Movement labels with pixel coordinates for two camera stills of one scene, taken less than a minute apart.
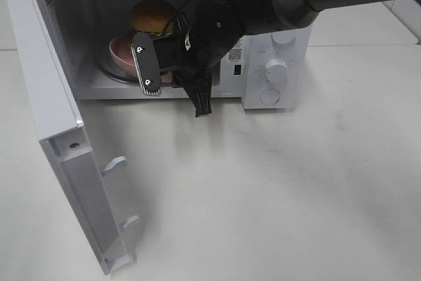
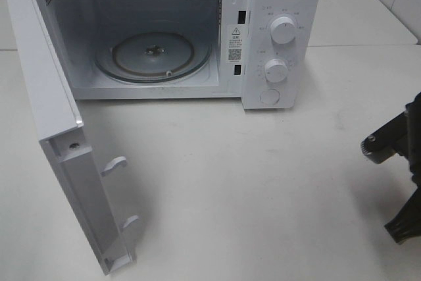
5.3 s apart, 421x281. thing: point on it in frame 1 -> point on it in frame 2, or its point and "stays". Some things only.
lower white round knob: [276, 70] stays
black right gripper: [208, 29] -> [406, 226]
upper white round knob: [283, 37] stays
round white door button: [270, 96] stays
